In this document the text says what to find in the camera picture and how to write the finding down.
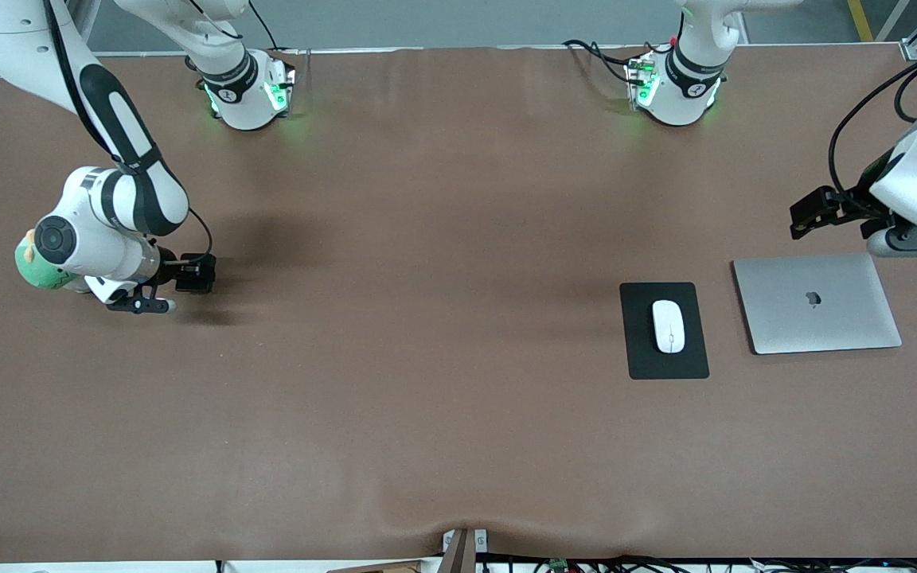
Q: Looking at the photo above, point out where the green dinosaur plush toy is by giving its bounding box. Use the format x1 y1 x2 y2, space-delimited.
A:
14 228 81 293

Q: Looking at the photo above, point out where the white computer mouse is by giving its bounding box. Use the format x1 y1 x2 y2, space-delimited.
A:
651 298 687 355

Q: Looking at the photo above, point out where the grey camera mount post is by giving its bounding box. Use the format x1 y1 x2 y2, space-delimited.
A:
440 527 490 573

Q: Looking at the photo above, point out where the black rectangular mouse pad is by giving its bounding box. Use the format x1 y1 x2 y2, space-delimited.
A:
619 282 711 380

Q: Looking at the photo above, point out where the black base cable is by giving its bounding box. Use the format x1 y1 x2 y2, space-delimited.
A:
562 38 670 84

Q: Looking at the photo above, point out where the silver apple laptop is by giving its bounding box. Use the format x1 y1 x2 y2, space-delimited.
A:
731 252 903 356

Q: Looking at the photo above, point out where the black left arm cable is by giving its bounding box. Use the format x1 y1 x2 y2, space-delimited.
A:
827 57 917 209

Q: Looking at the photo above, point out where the brown table cover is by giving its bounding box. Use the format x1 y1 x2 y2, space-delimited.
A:
0 44 917 564

